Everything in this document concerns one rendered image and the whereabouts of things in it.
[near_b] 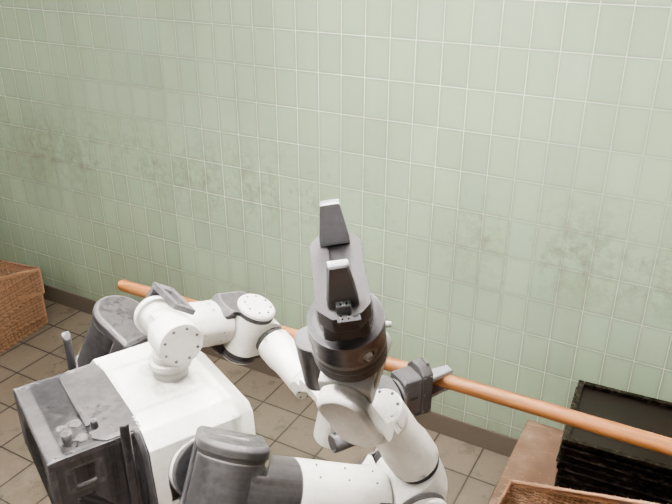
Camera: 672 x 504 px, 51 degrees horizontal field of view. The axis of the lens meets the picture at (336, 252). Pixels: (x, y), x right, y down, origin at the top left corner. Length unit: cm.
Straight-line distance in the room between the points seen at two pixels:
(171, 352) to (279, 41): 200
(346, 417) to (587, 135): 178
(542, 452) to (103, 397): 151
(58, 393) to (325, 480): 41
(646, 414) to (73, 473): 153
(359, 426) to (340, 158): 205
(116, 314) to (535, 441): 146
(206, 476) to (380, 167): 198
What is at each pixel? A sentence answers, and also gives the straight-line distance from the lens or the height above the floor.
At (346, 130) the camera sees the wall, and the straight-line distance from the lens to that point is 279.
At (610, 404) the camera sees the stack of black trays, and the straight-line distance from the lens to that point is 211.
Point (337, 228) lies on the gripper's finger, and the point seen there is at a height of 174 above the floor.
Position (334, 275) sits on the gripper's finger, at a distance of 66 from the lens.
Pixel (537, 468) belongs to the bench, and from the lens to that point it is 223.
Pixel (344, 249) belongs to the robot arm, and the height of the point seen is 171.
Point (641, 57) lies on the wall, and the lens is 241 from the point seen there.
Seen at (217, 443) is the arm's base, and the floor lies 144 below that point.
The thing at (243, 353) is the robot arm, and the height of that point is 125.
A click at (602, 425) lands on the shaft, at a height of 121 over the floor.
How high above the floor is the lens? 203
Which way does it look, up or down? 25 degrees down
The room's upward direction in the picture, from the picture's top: straight up
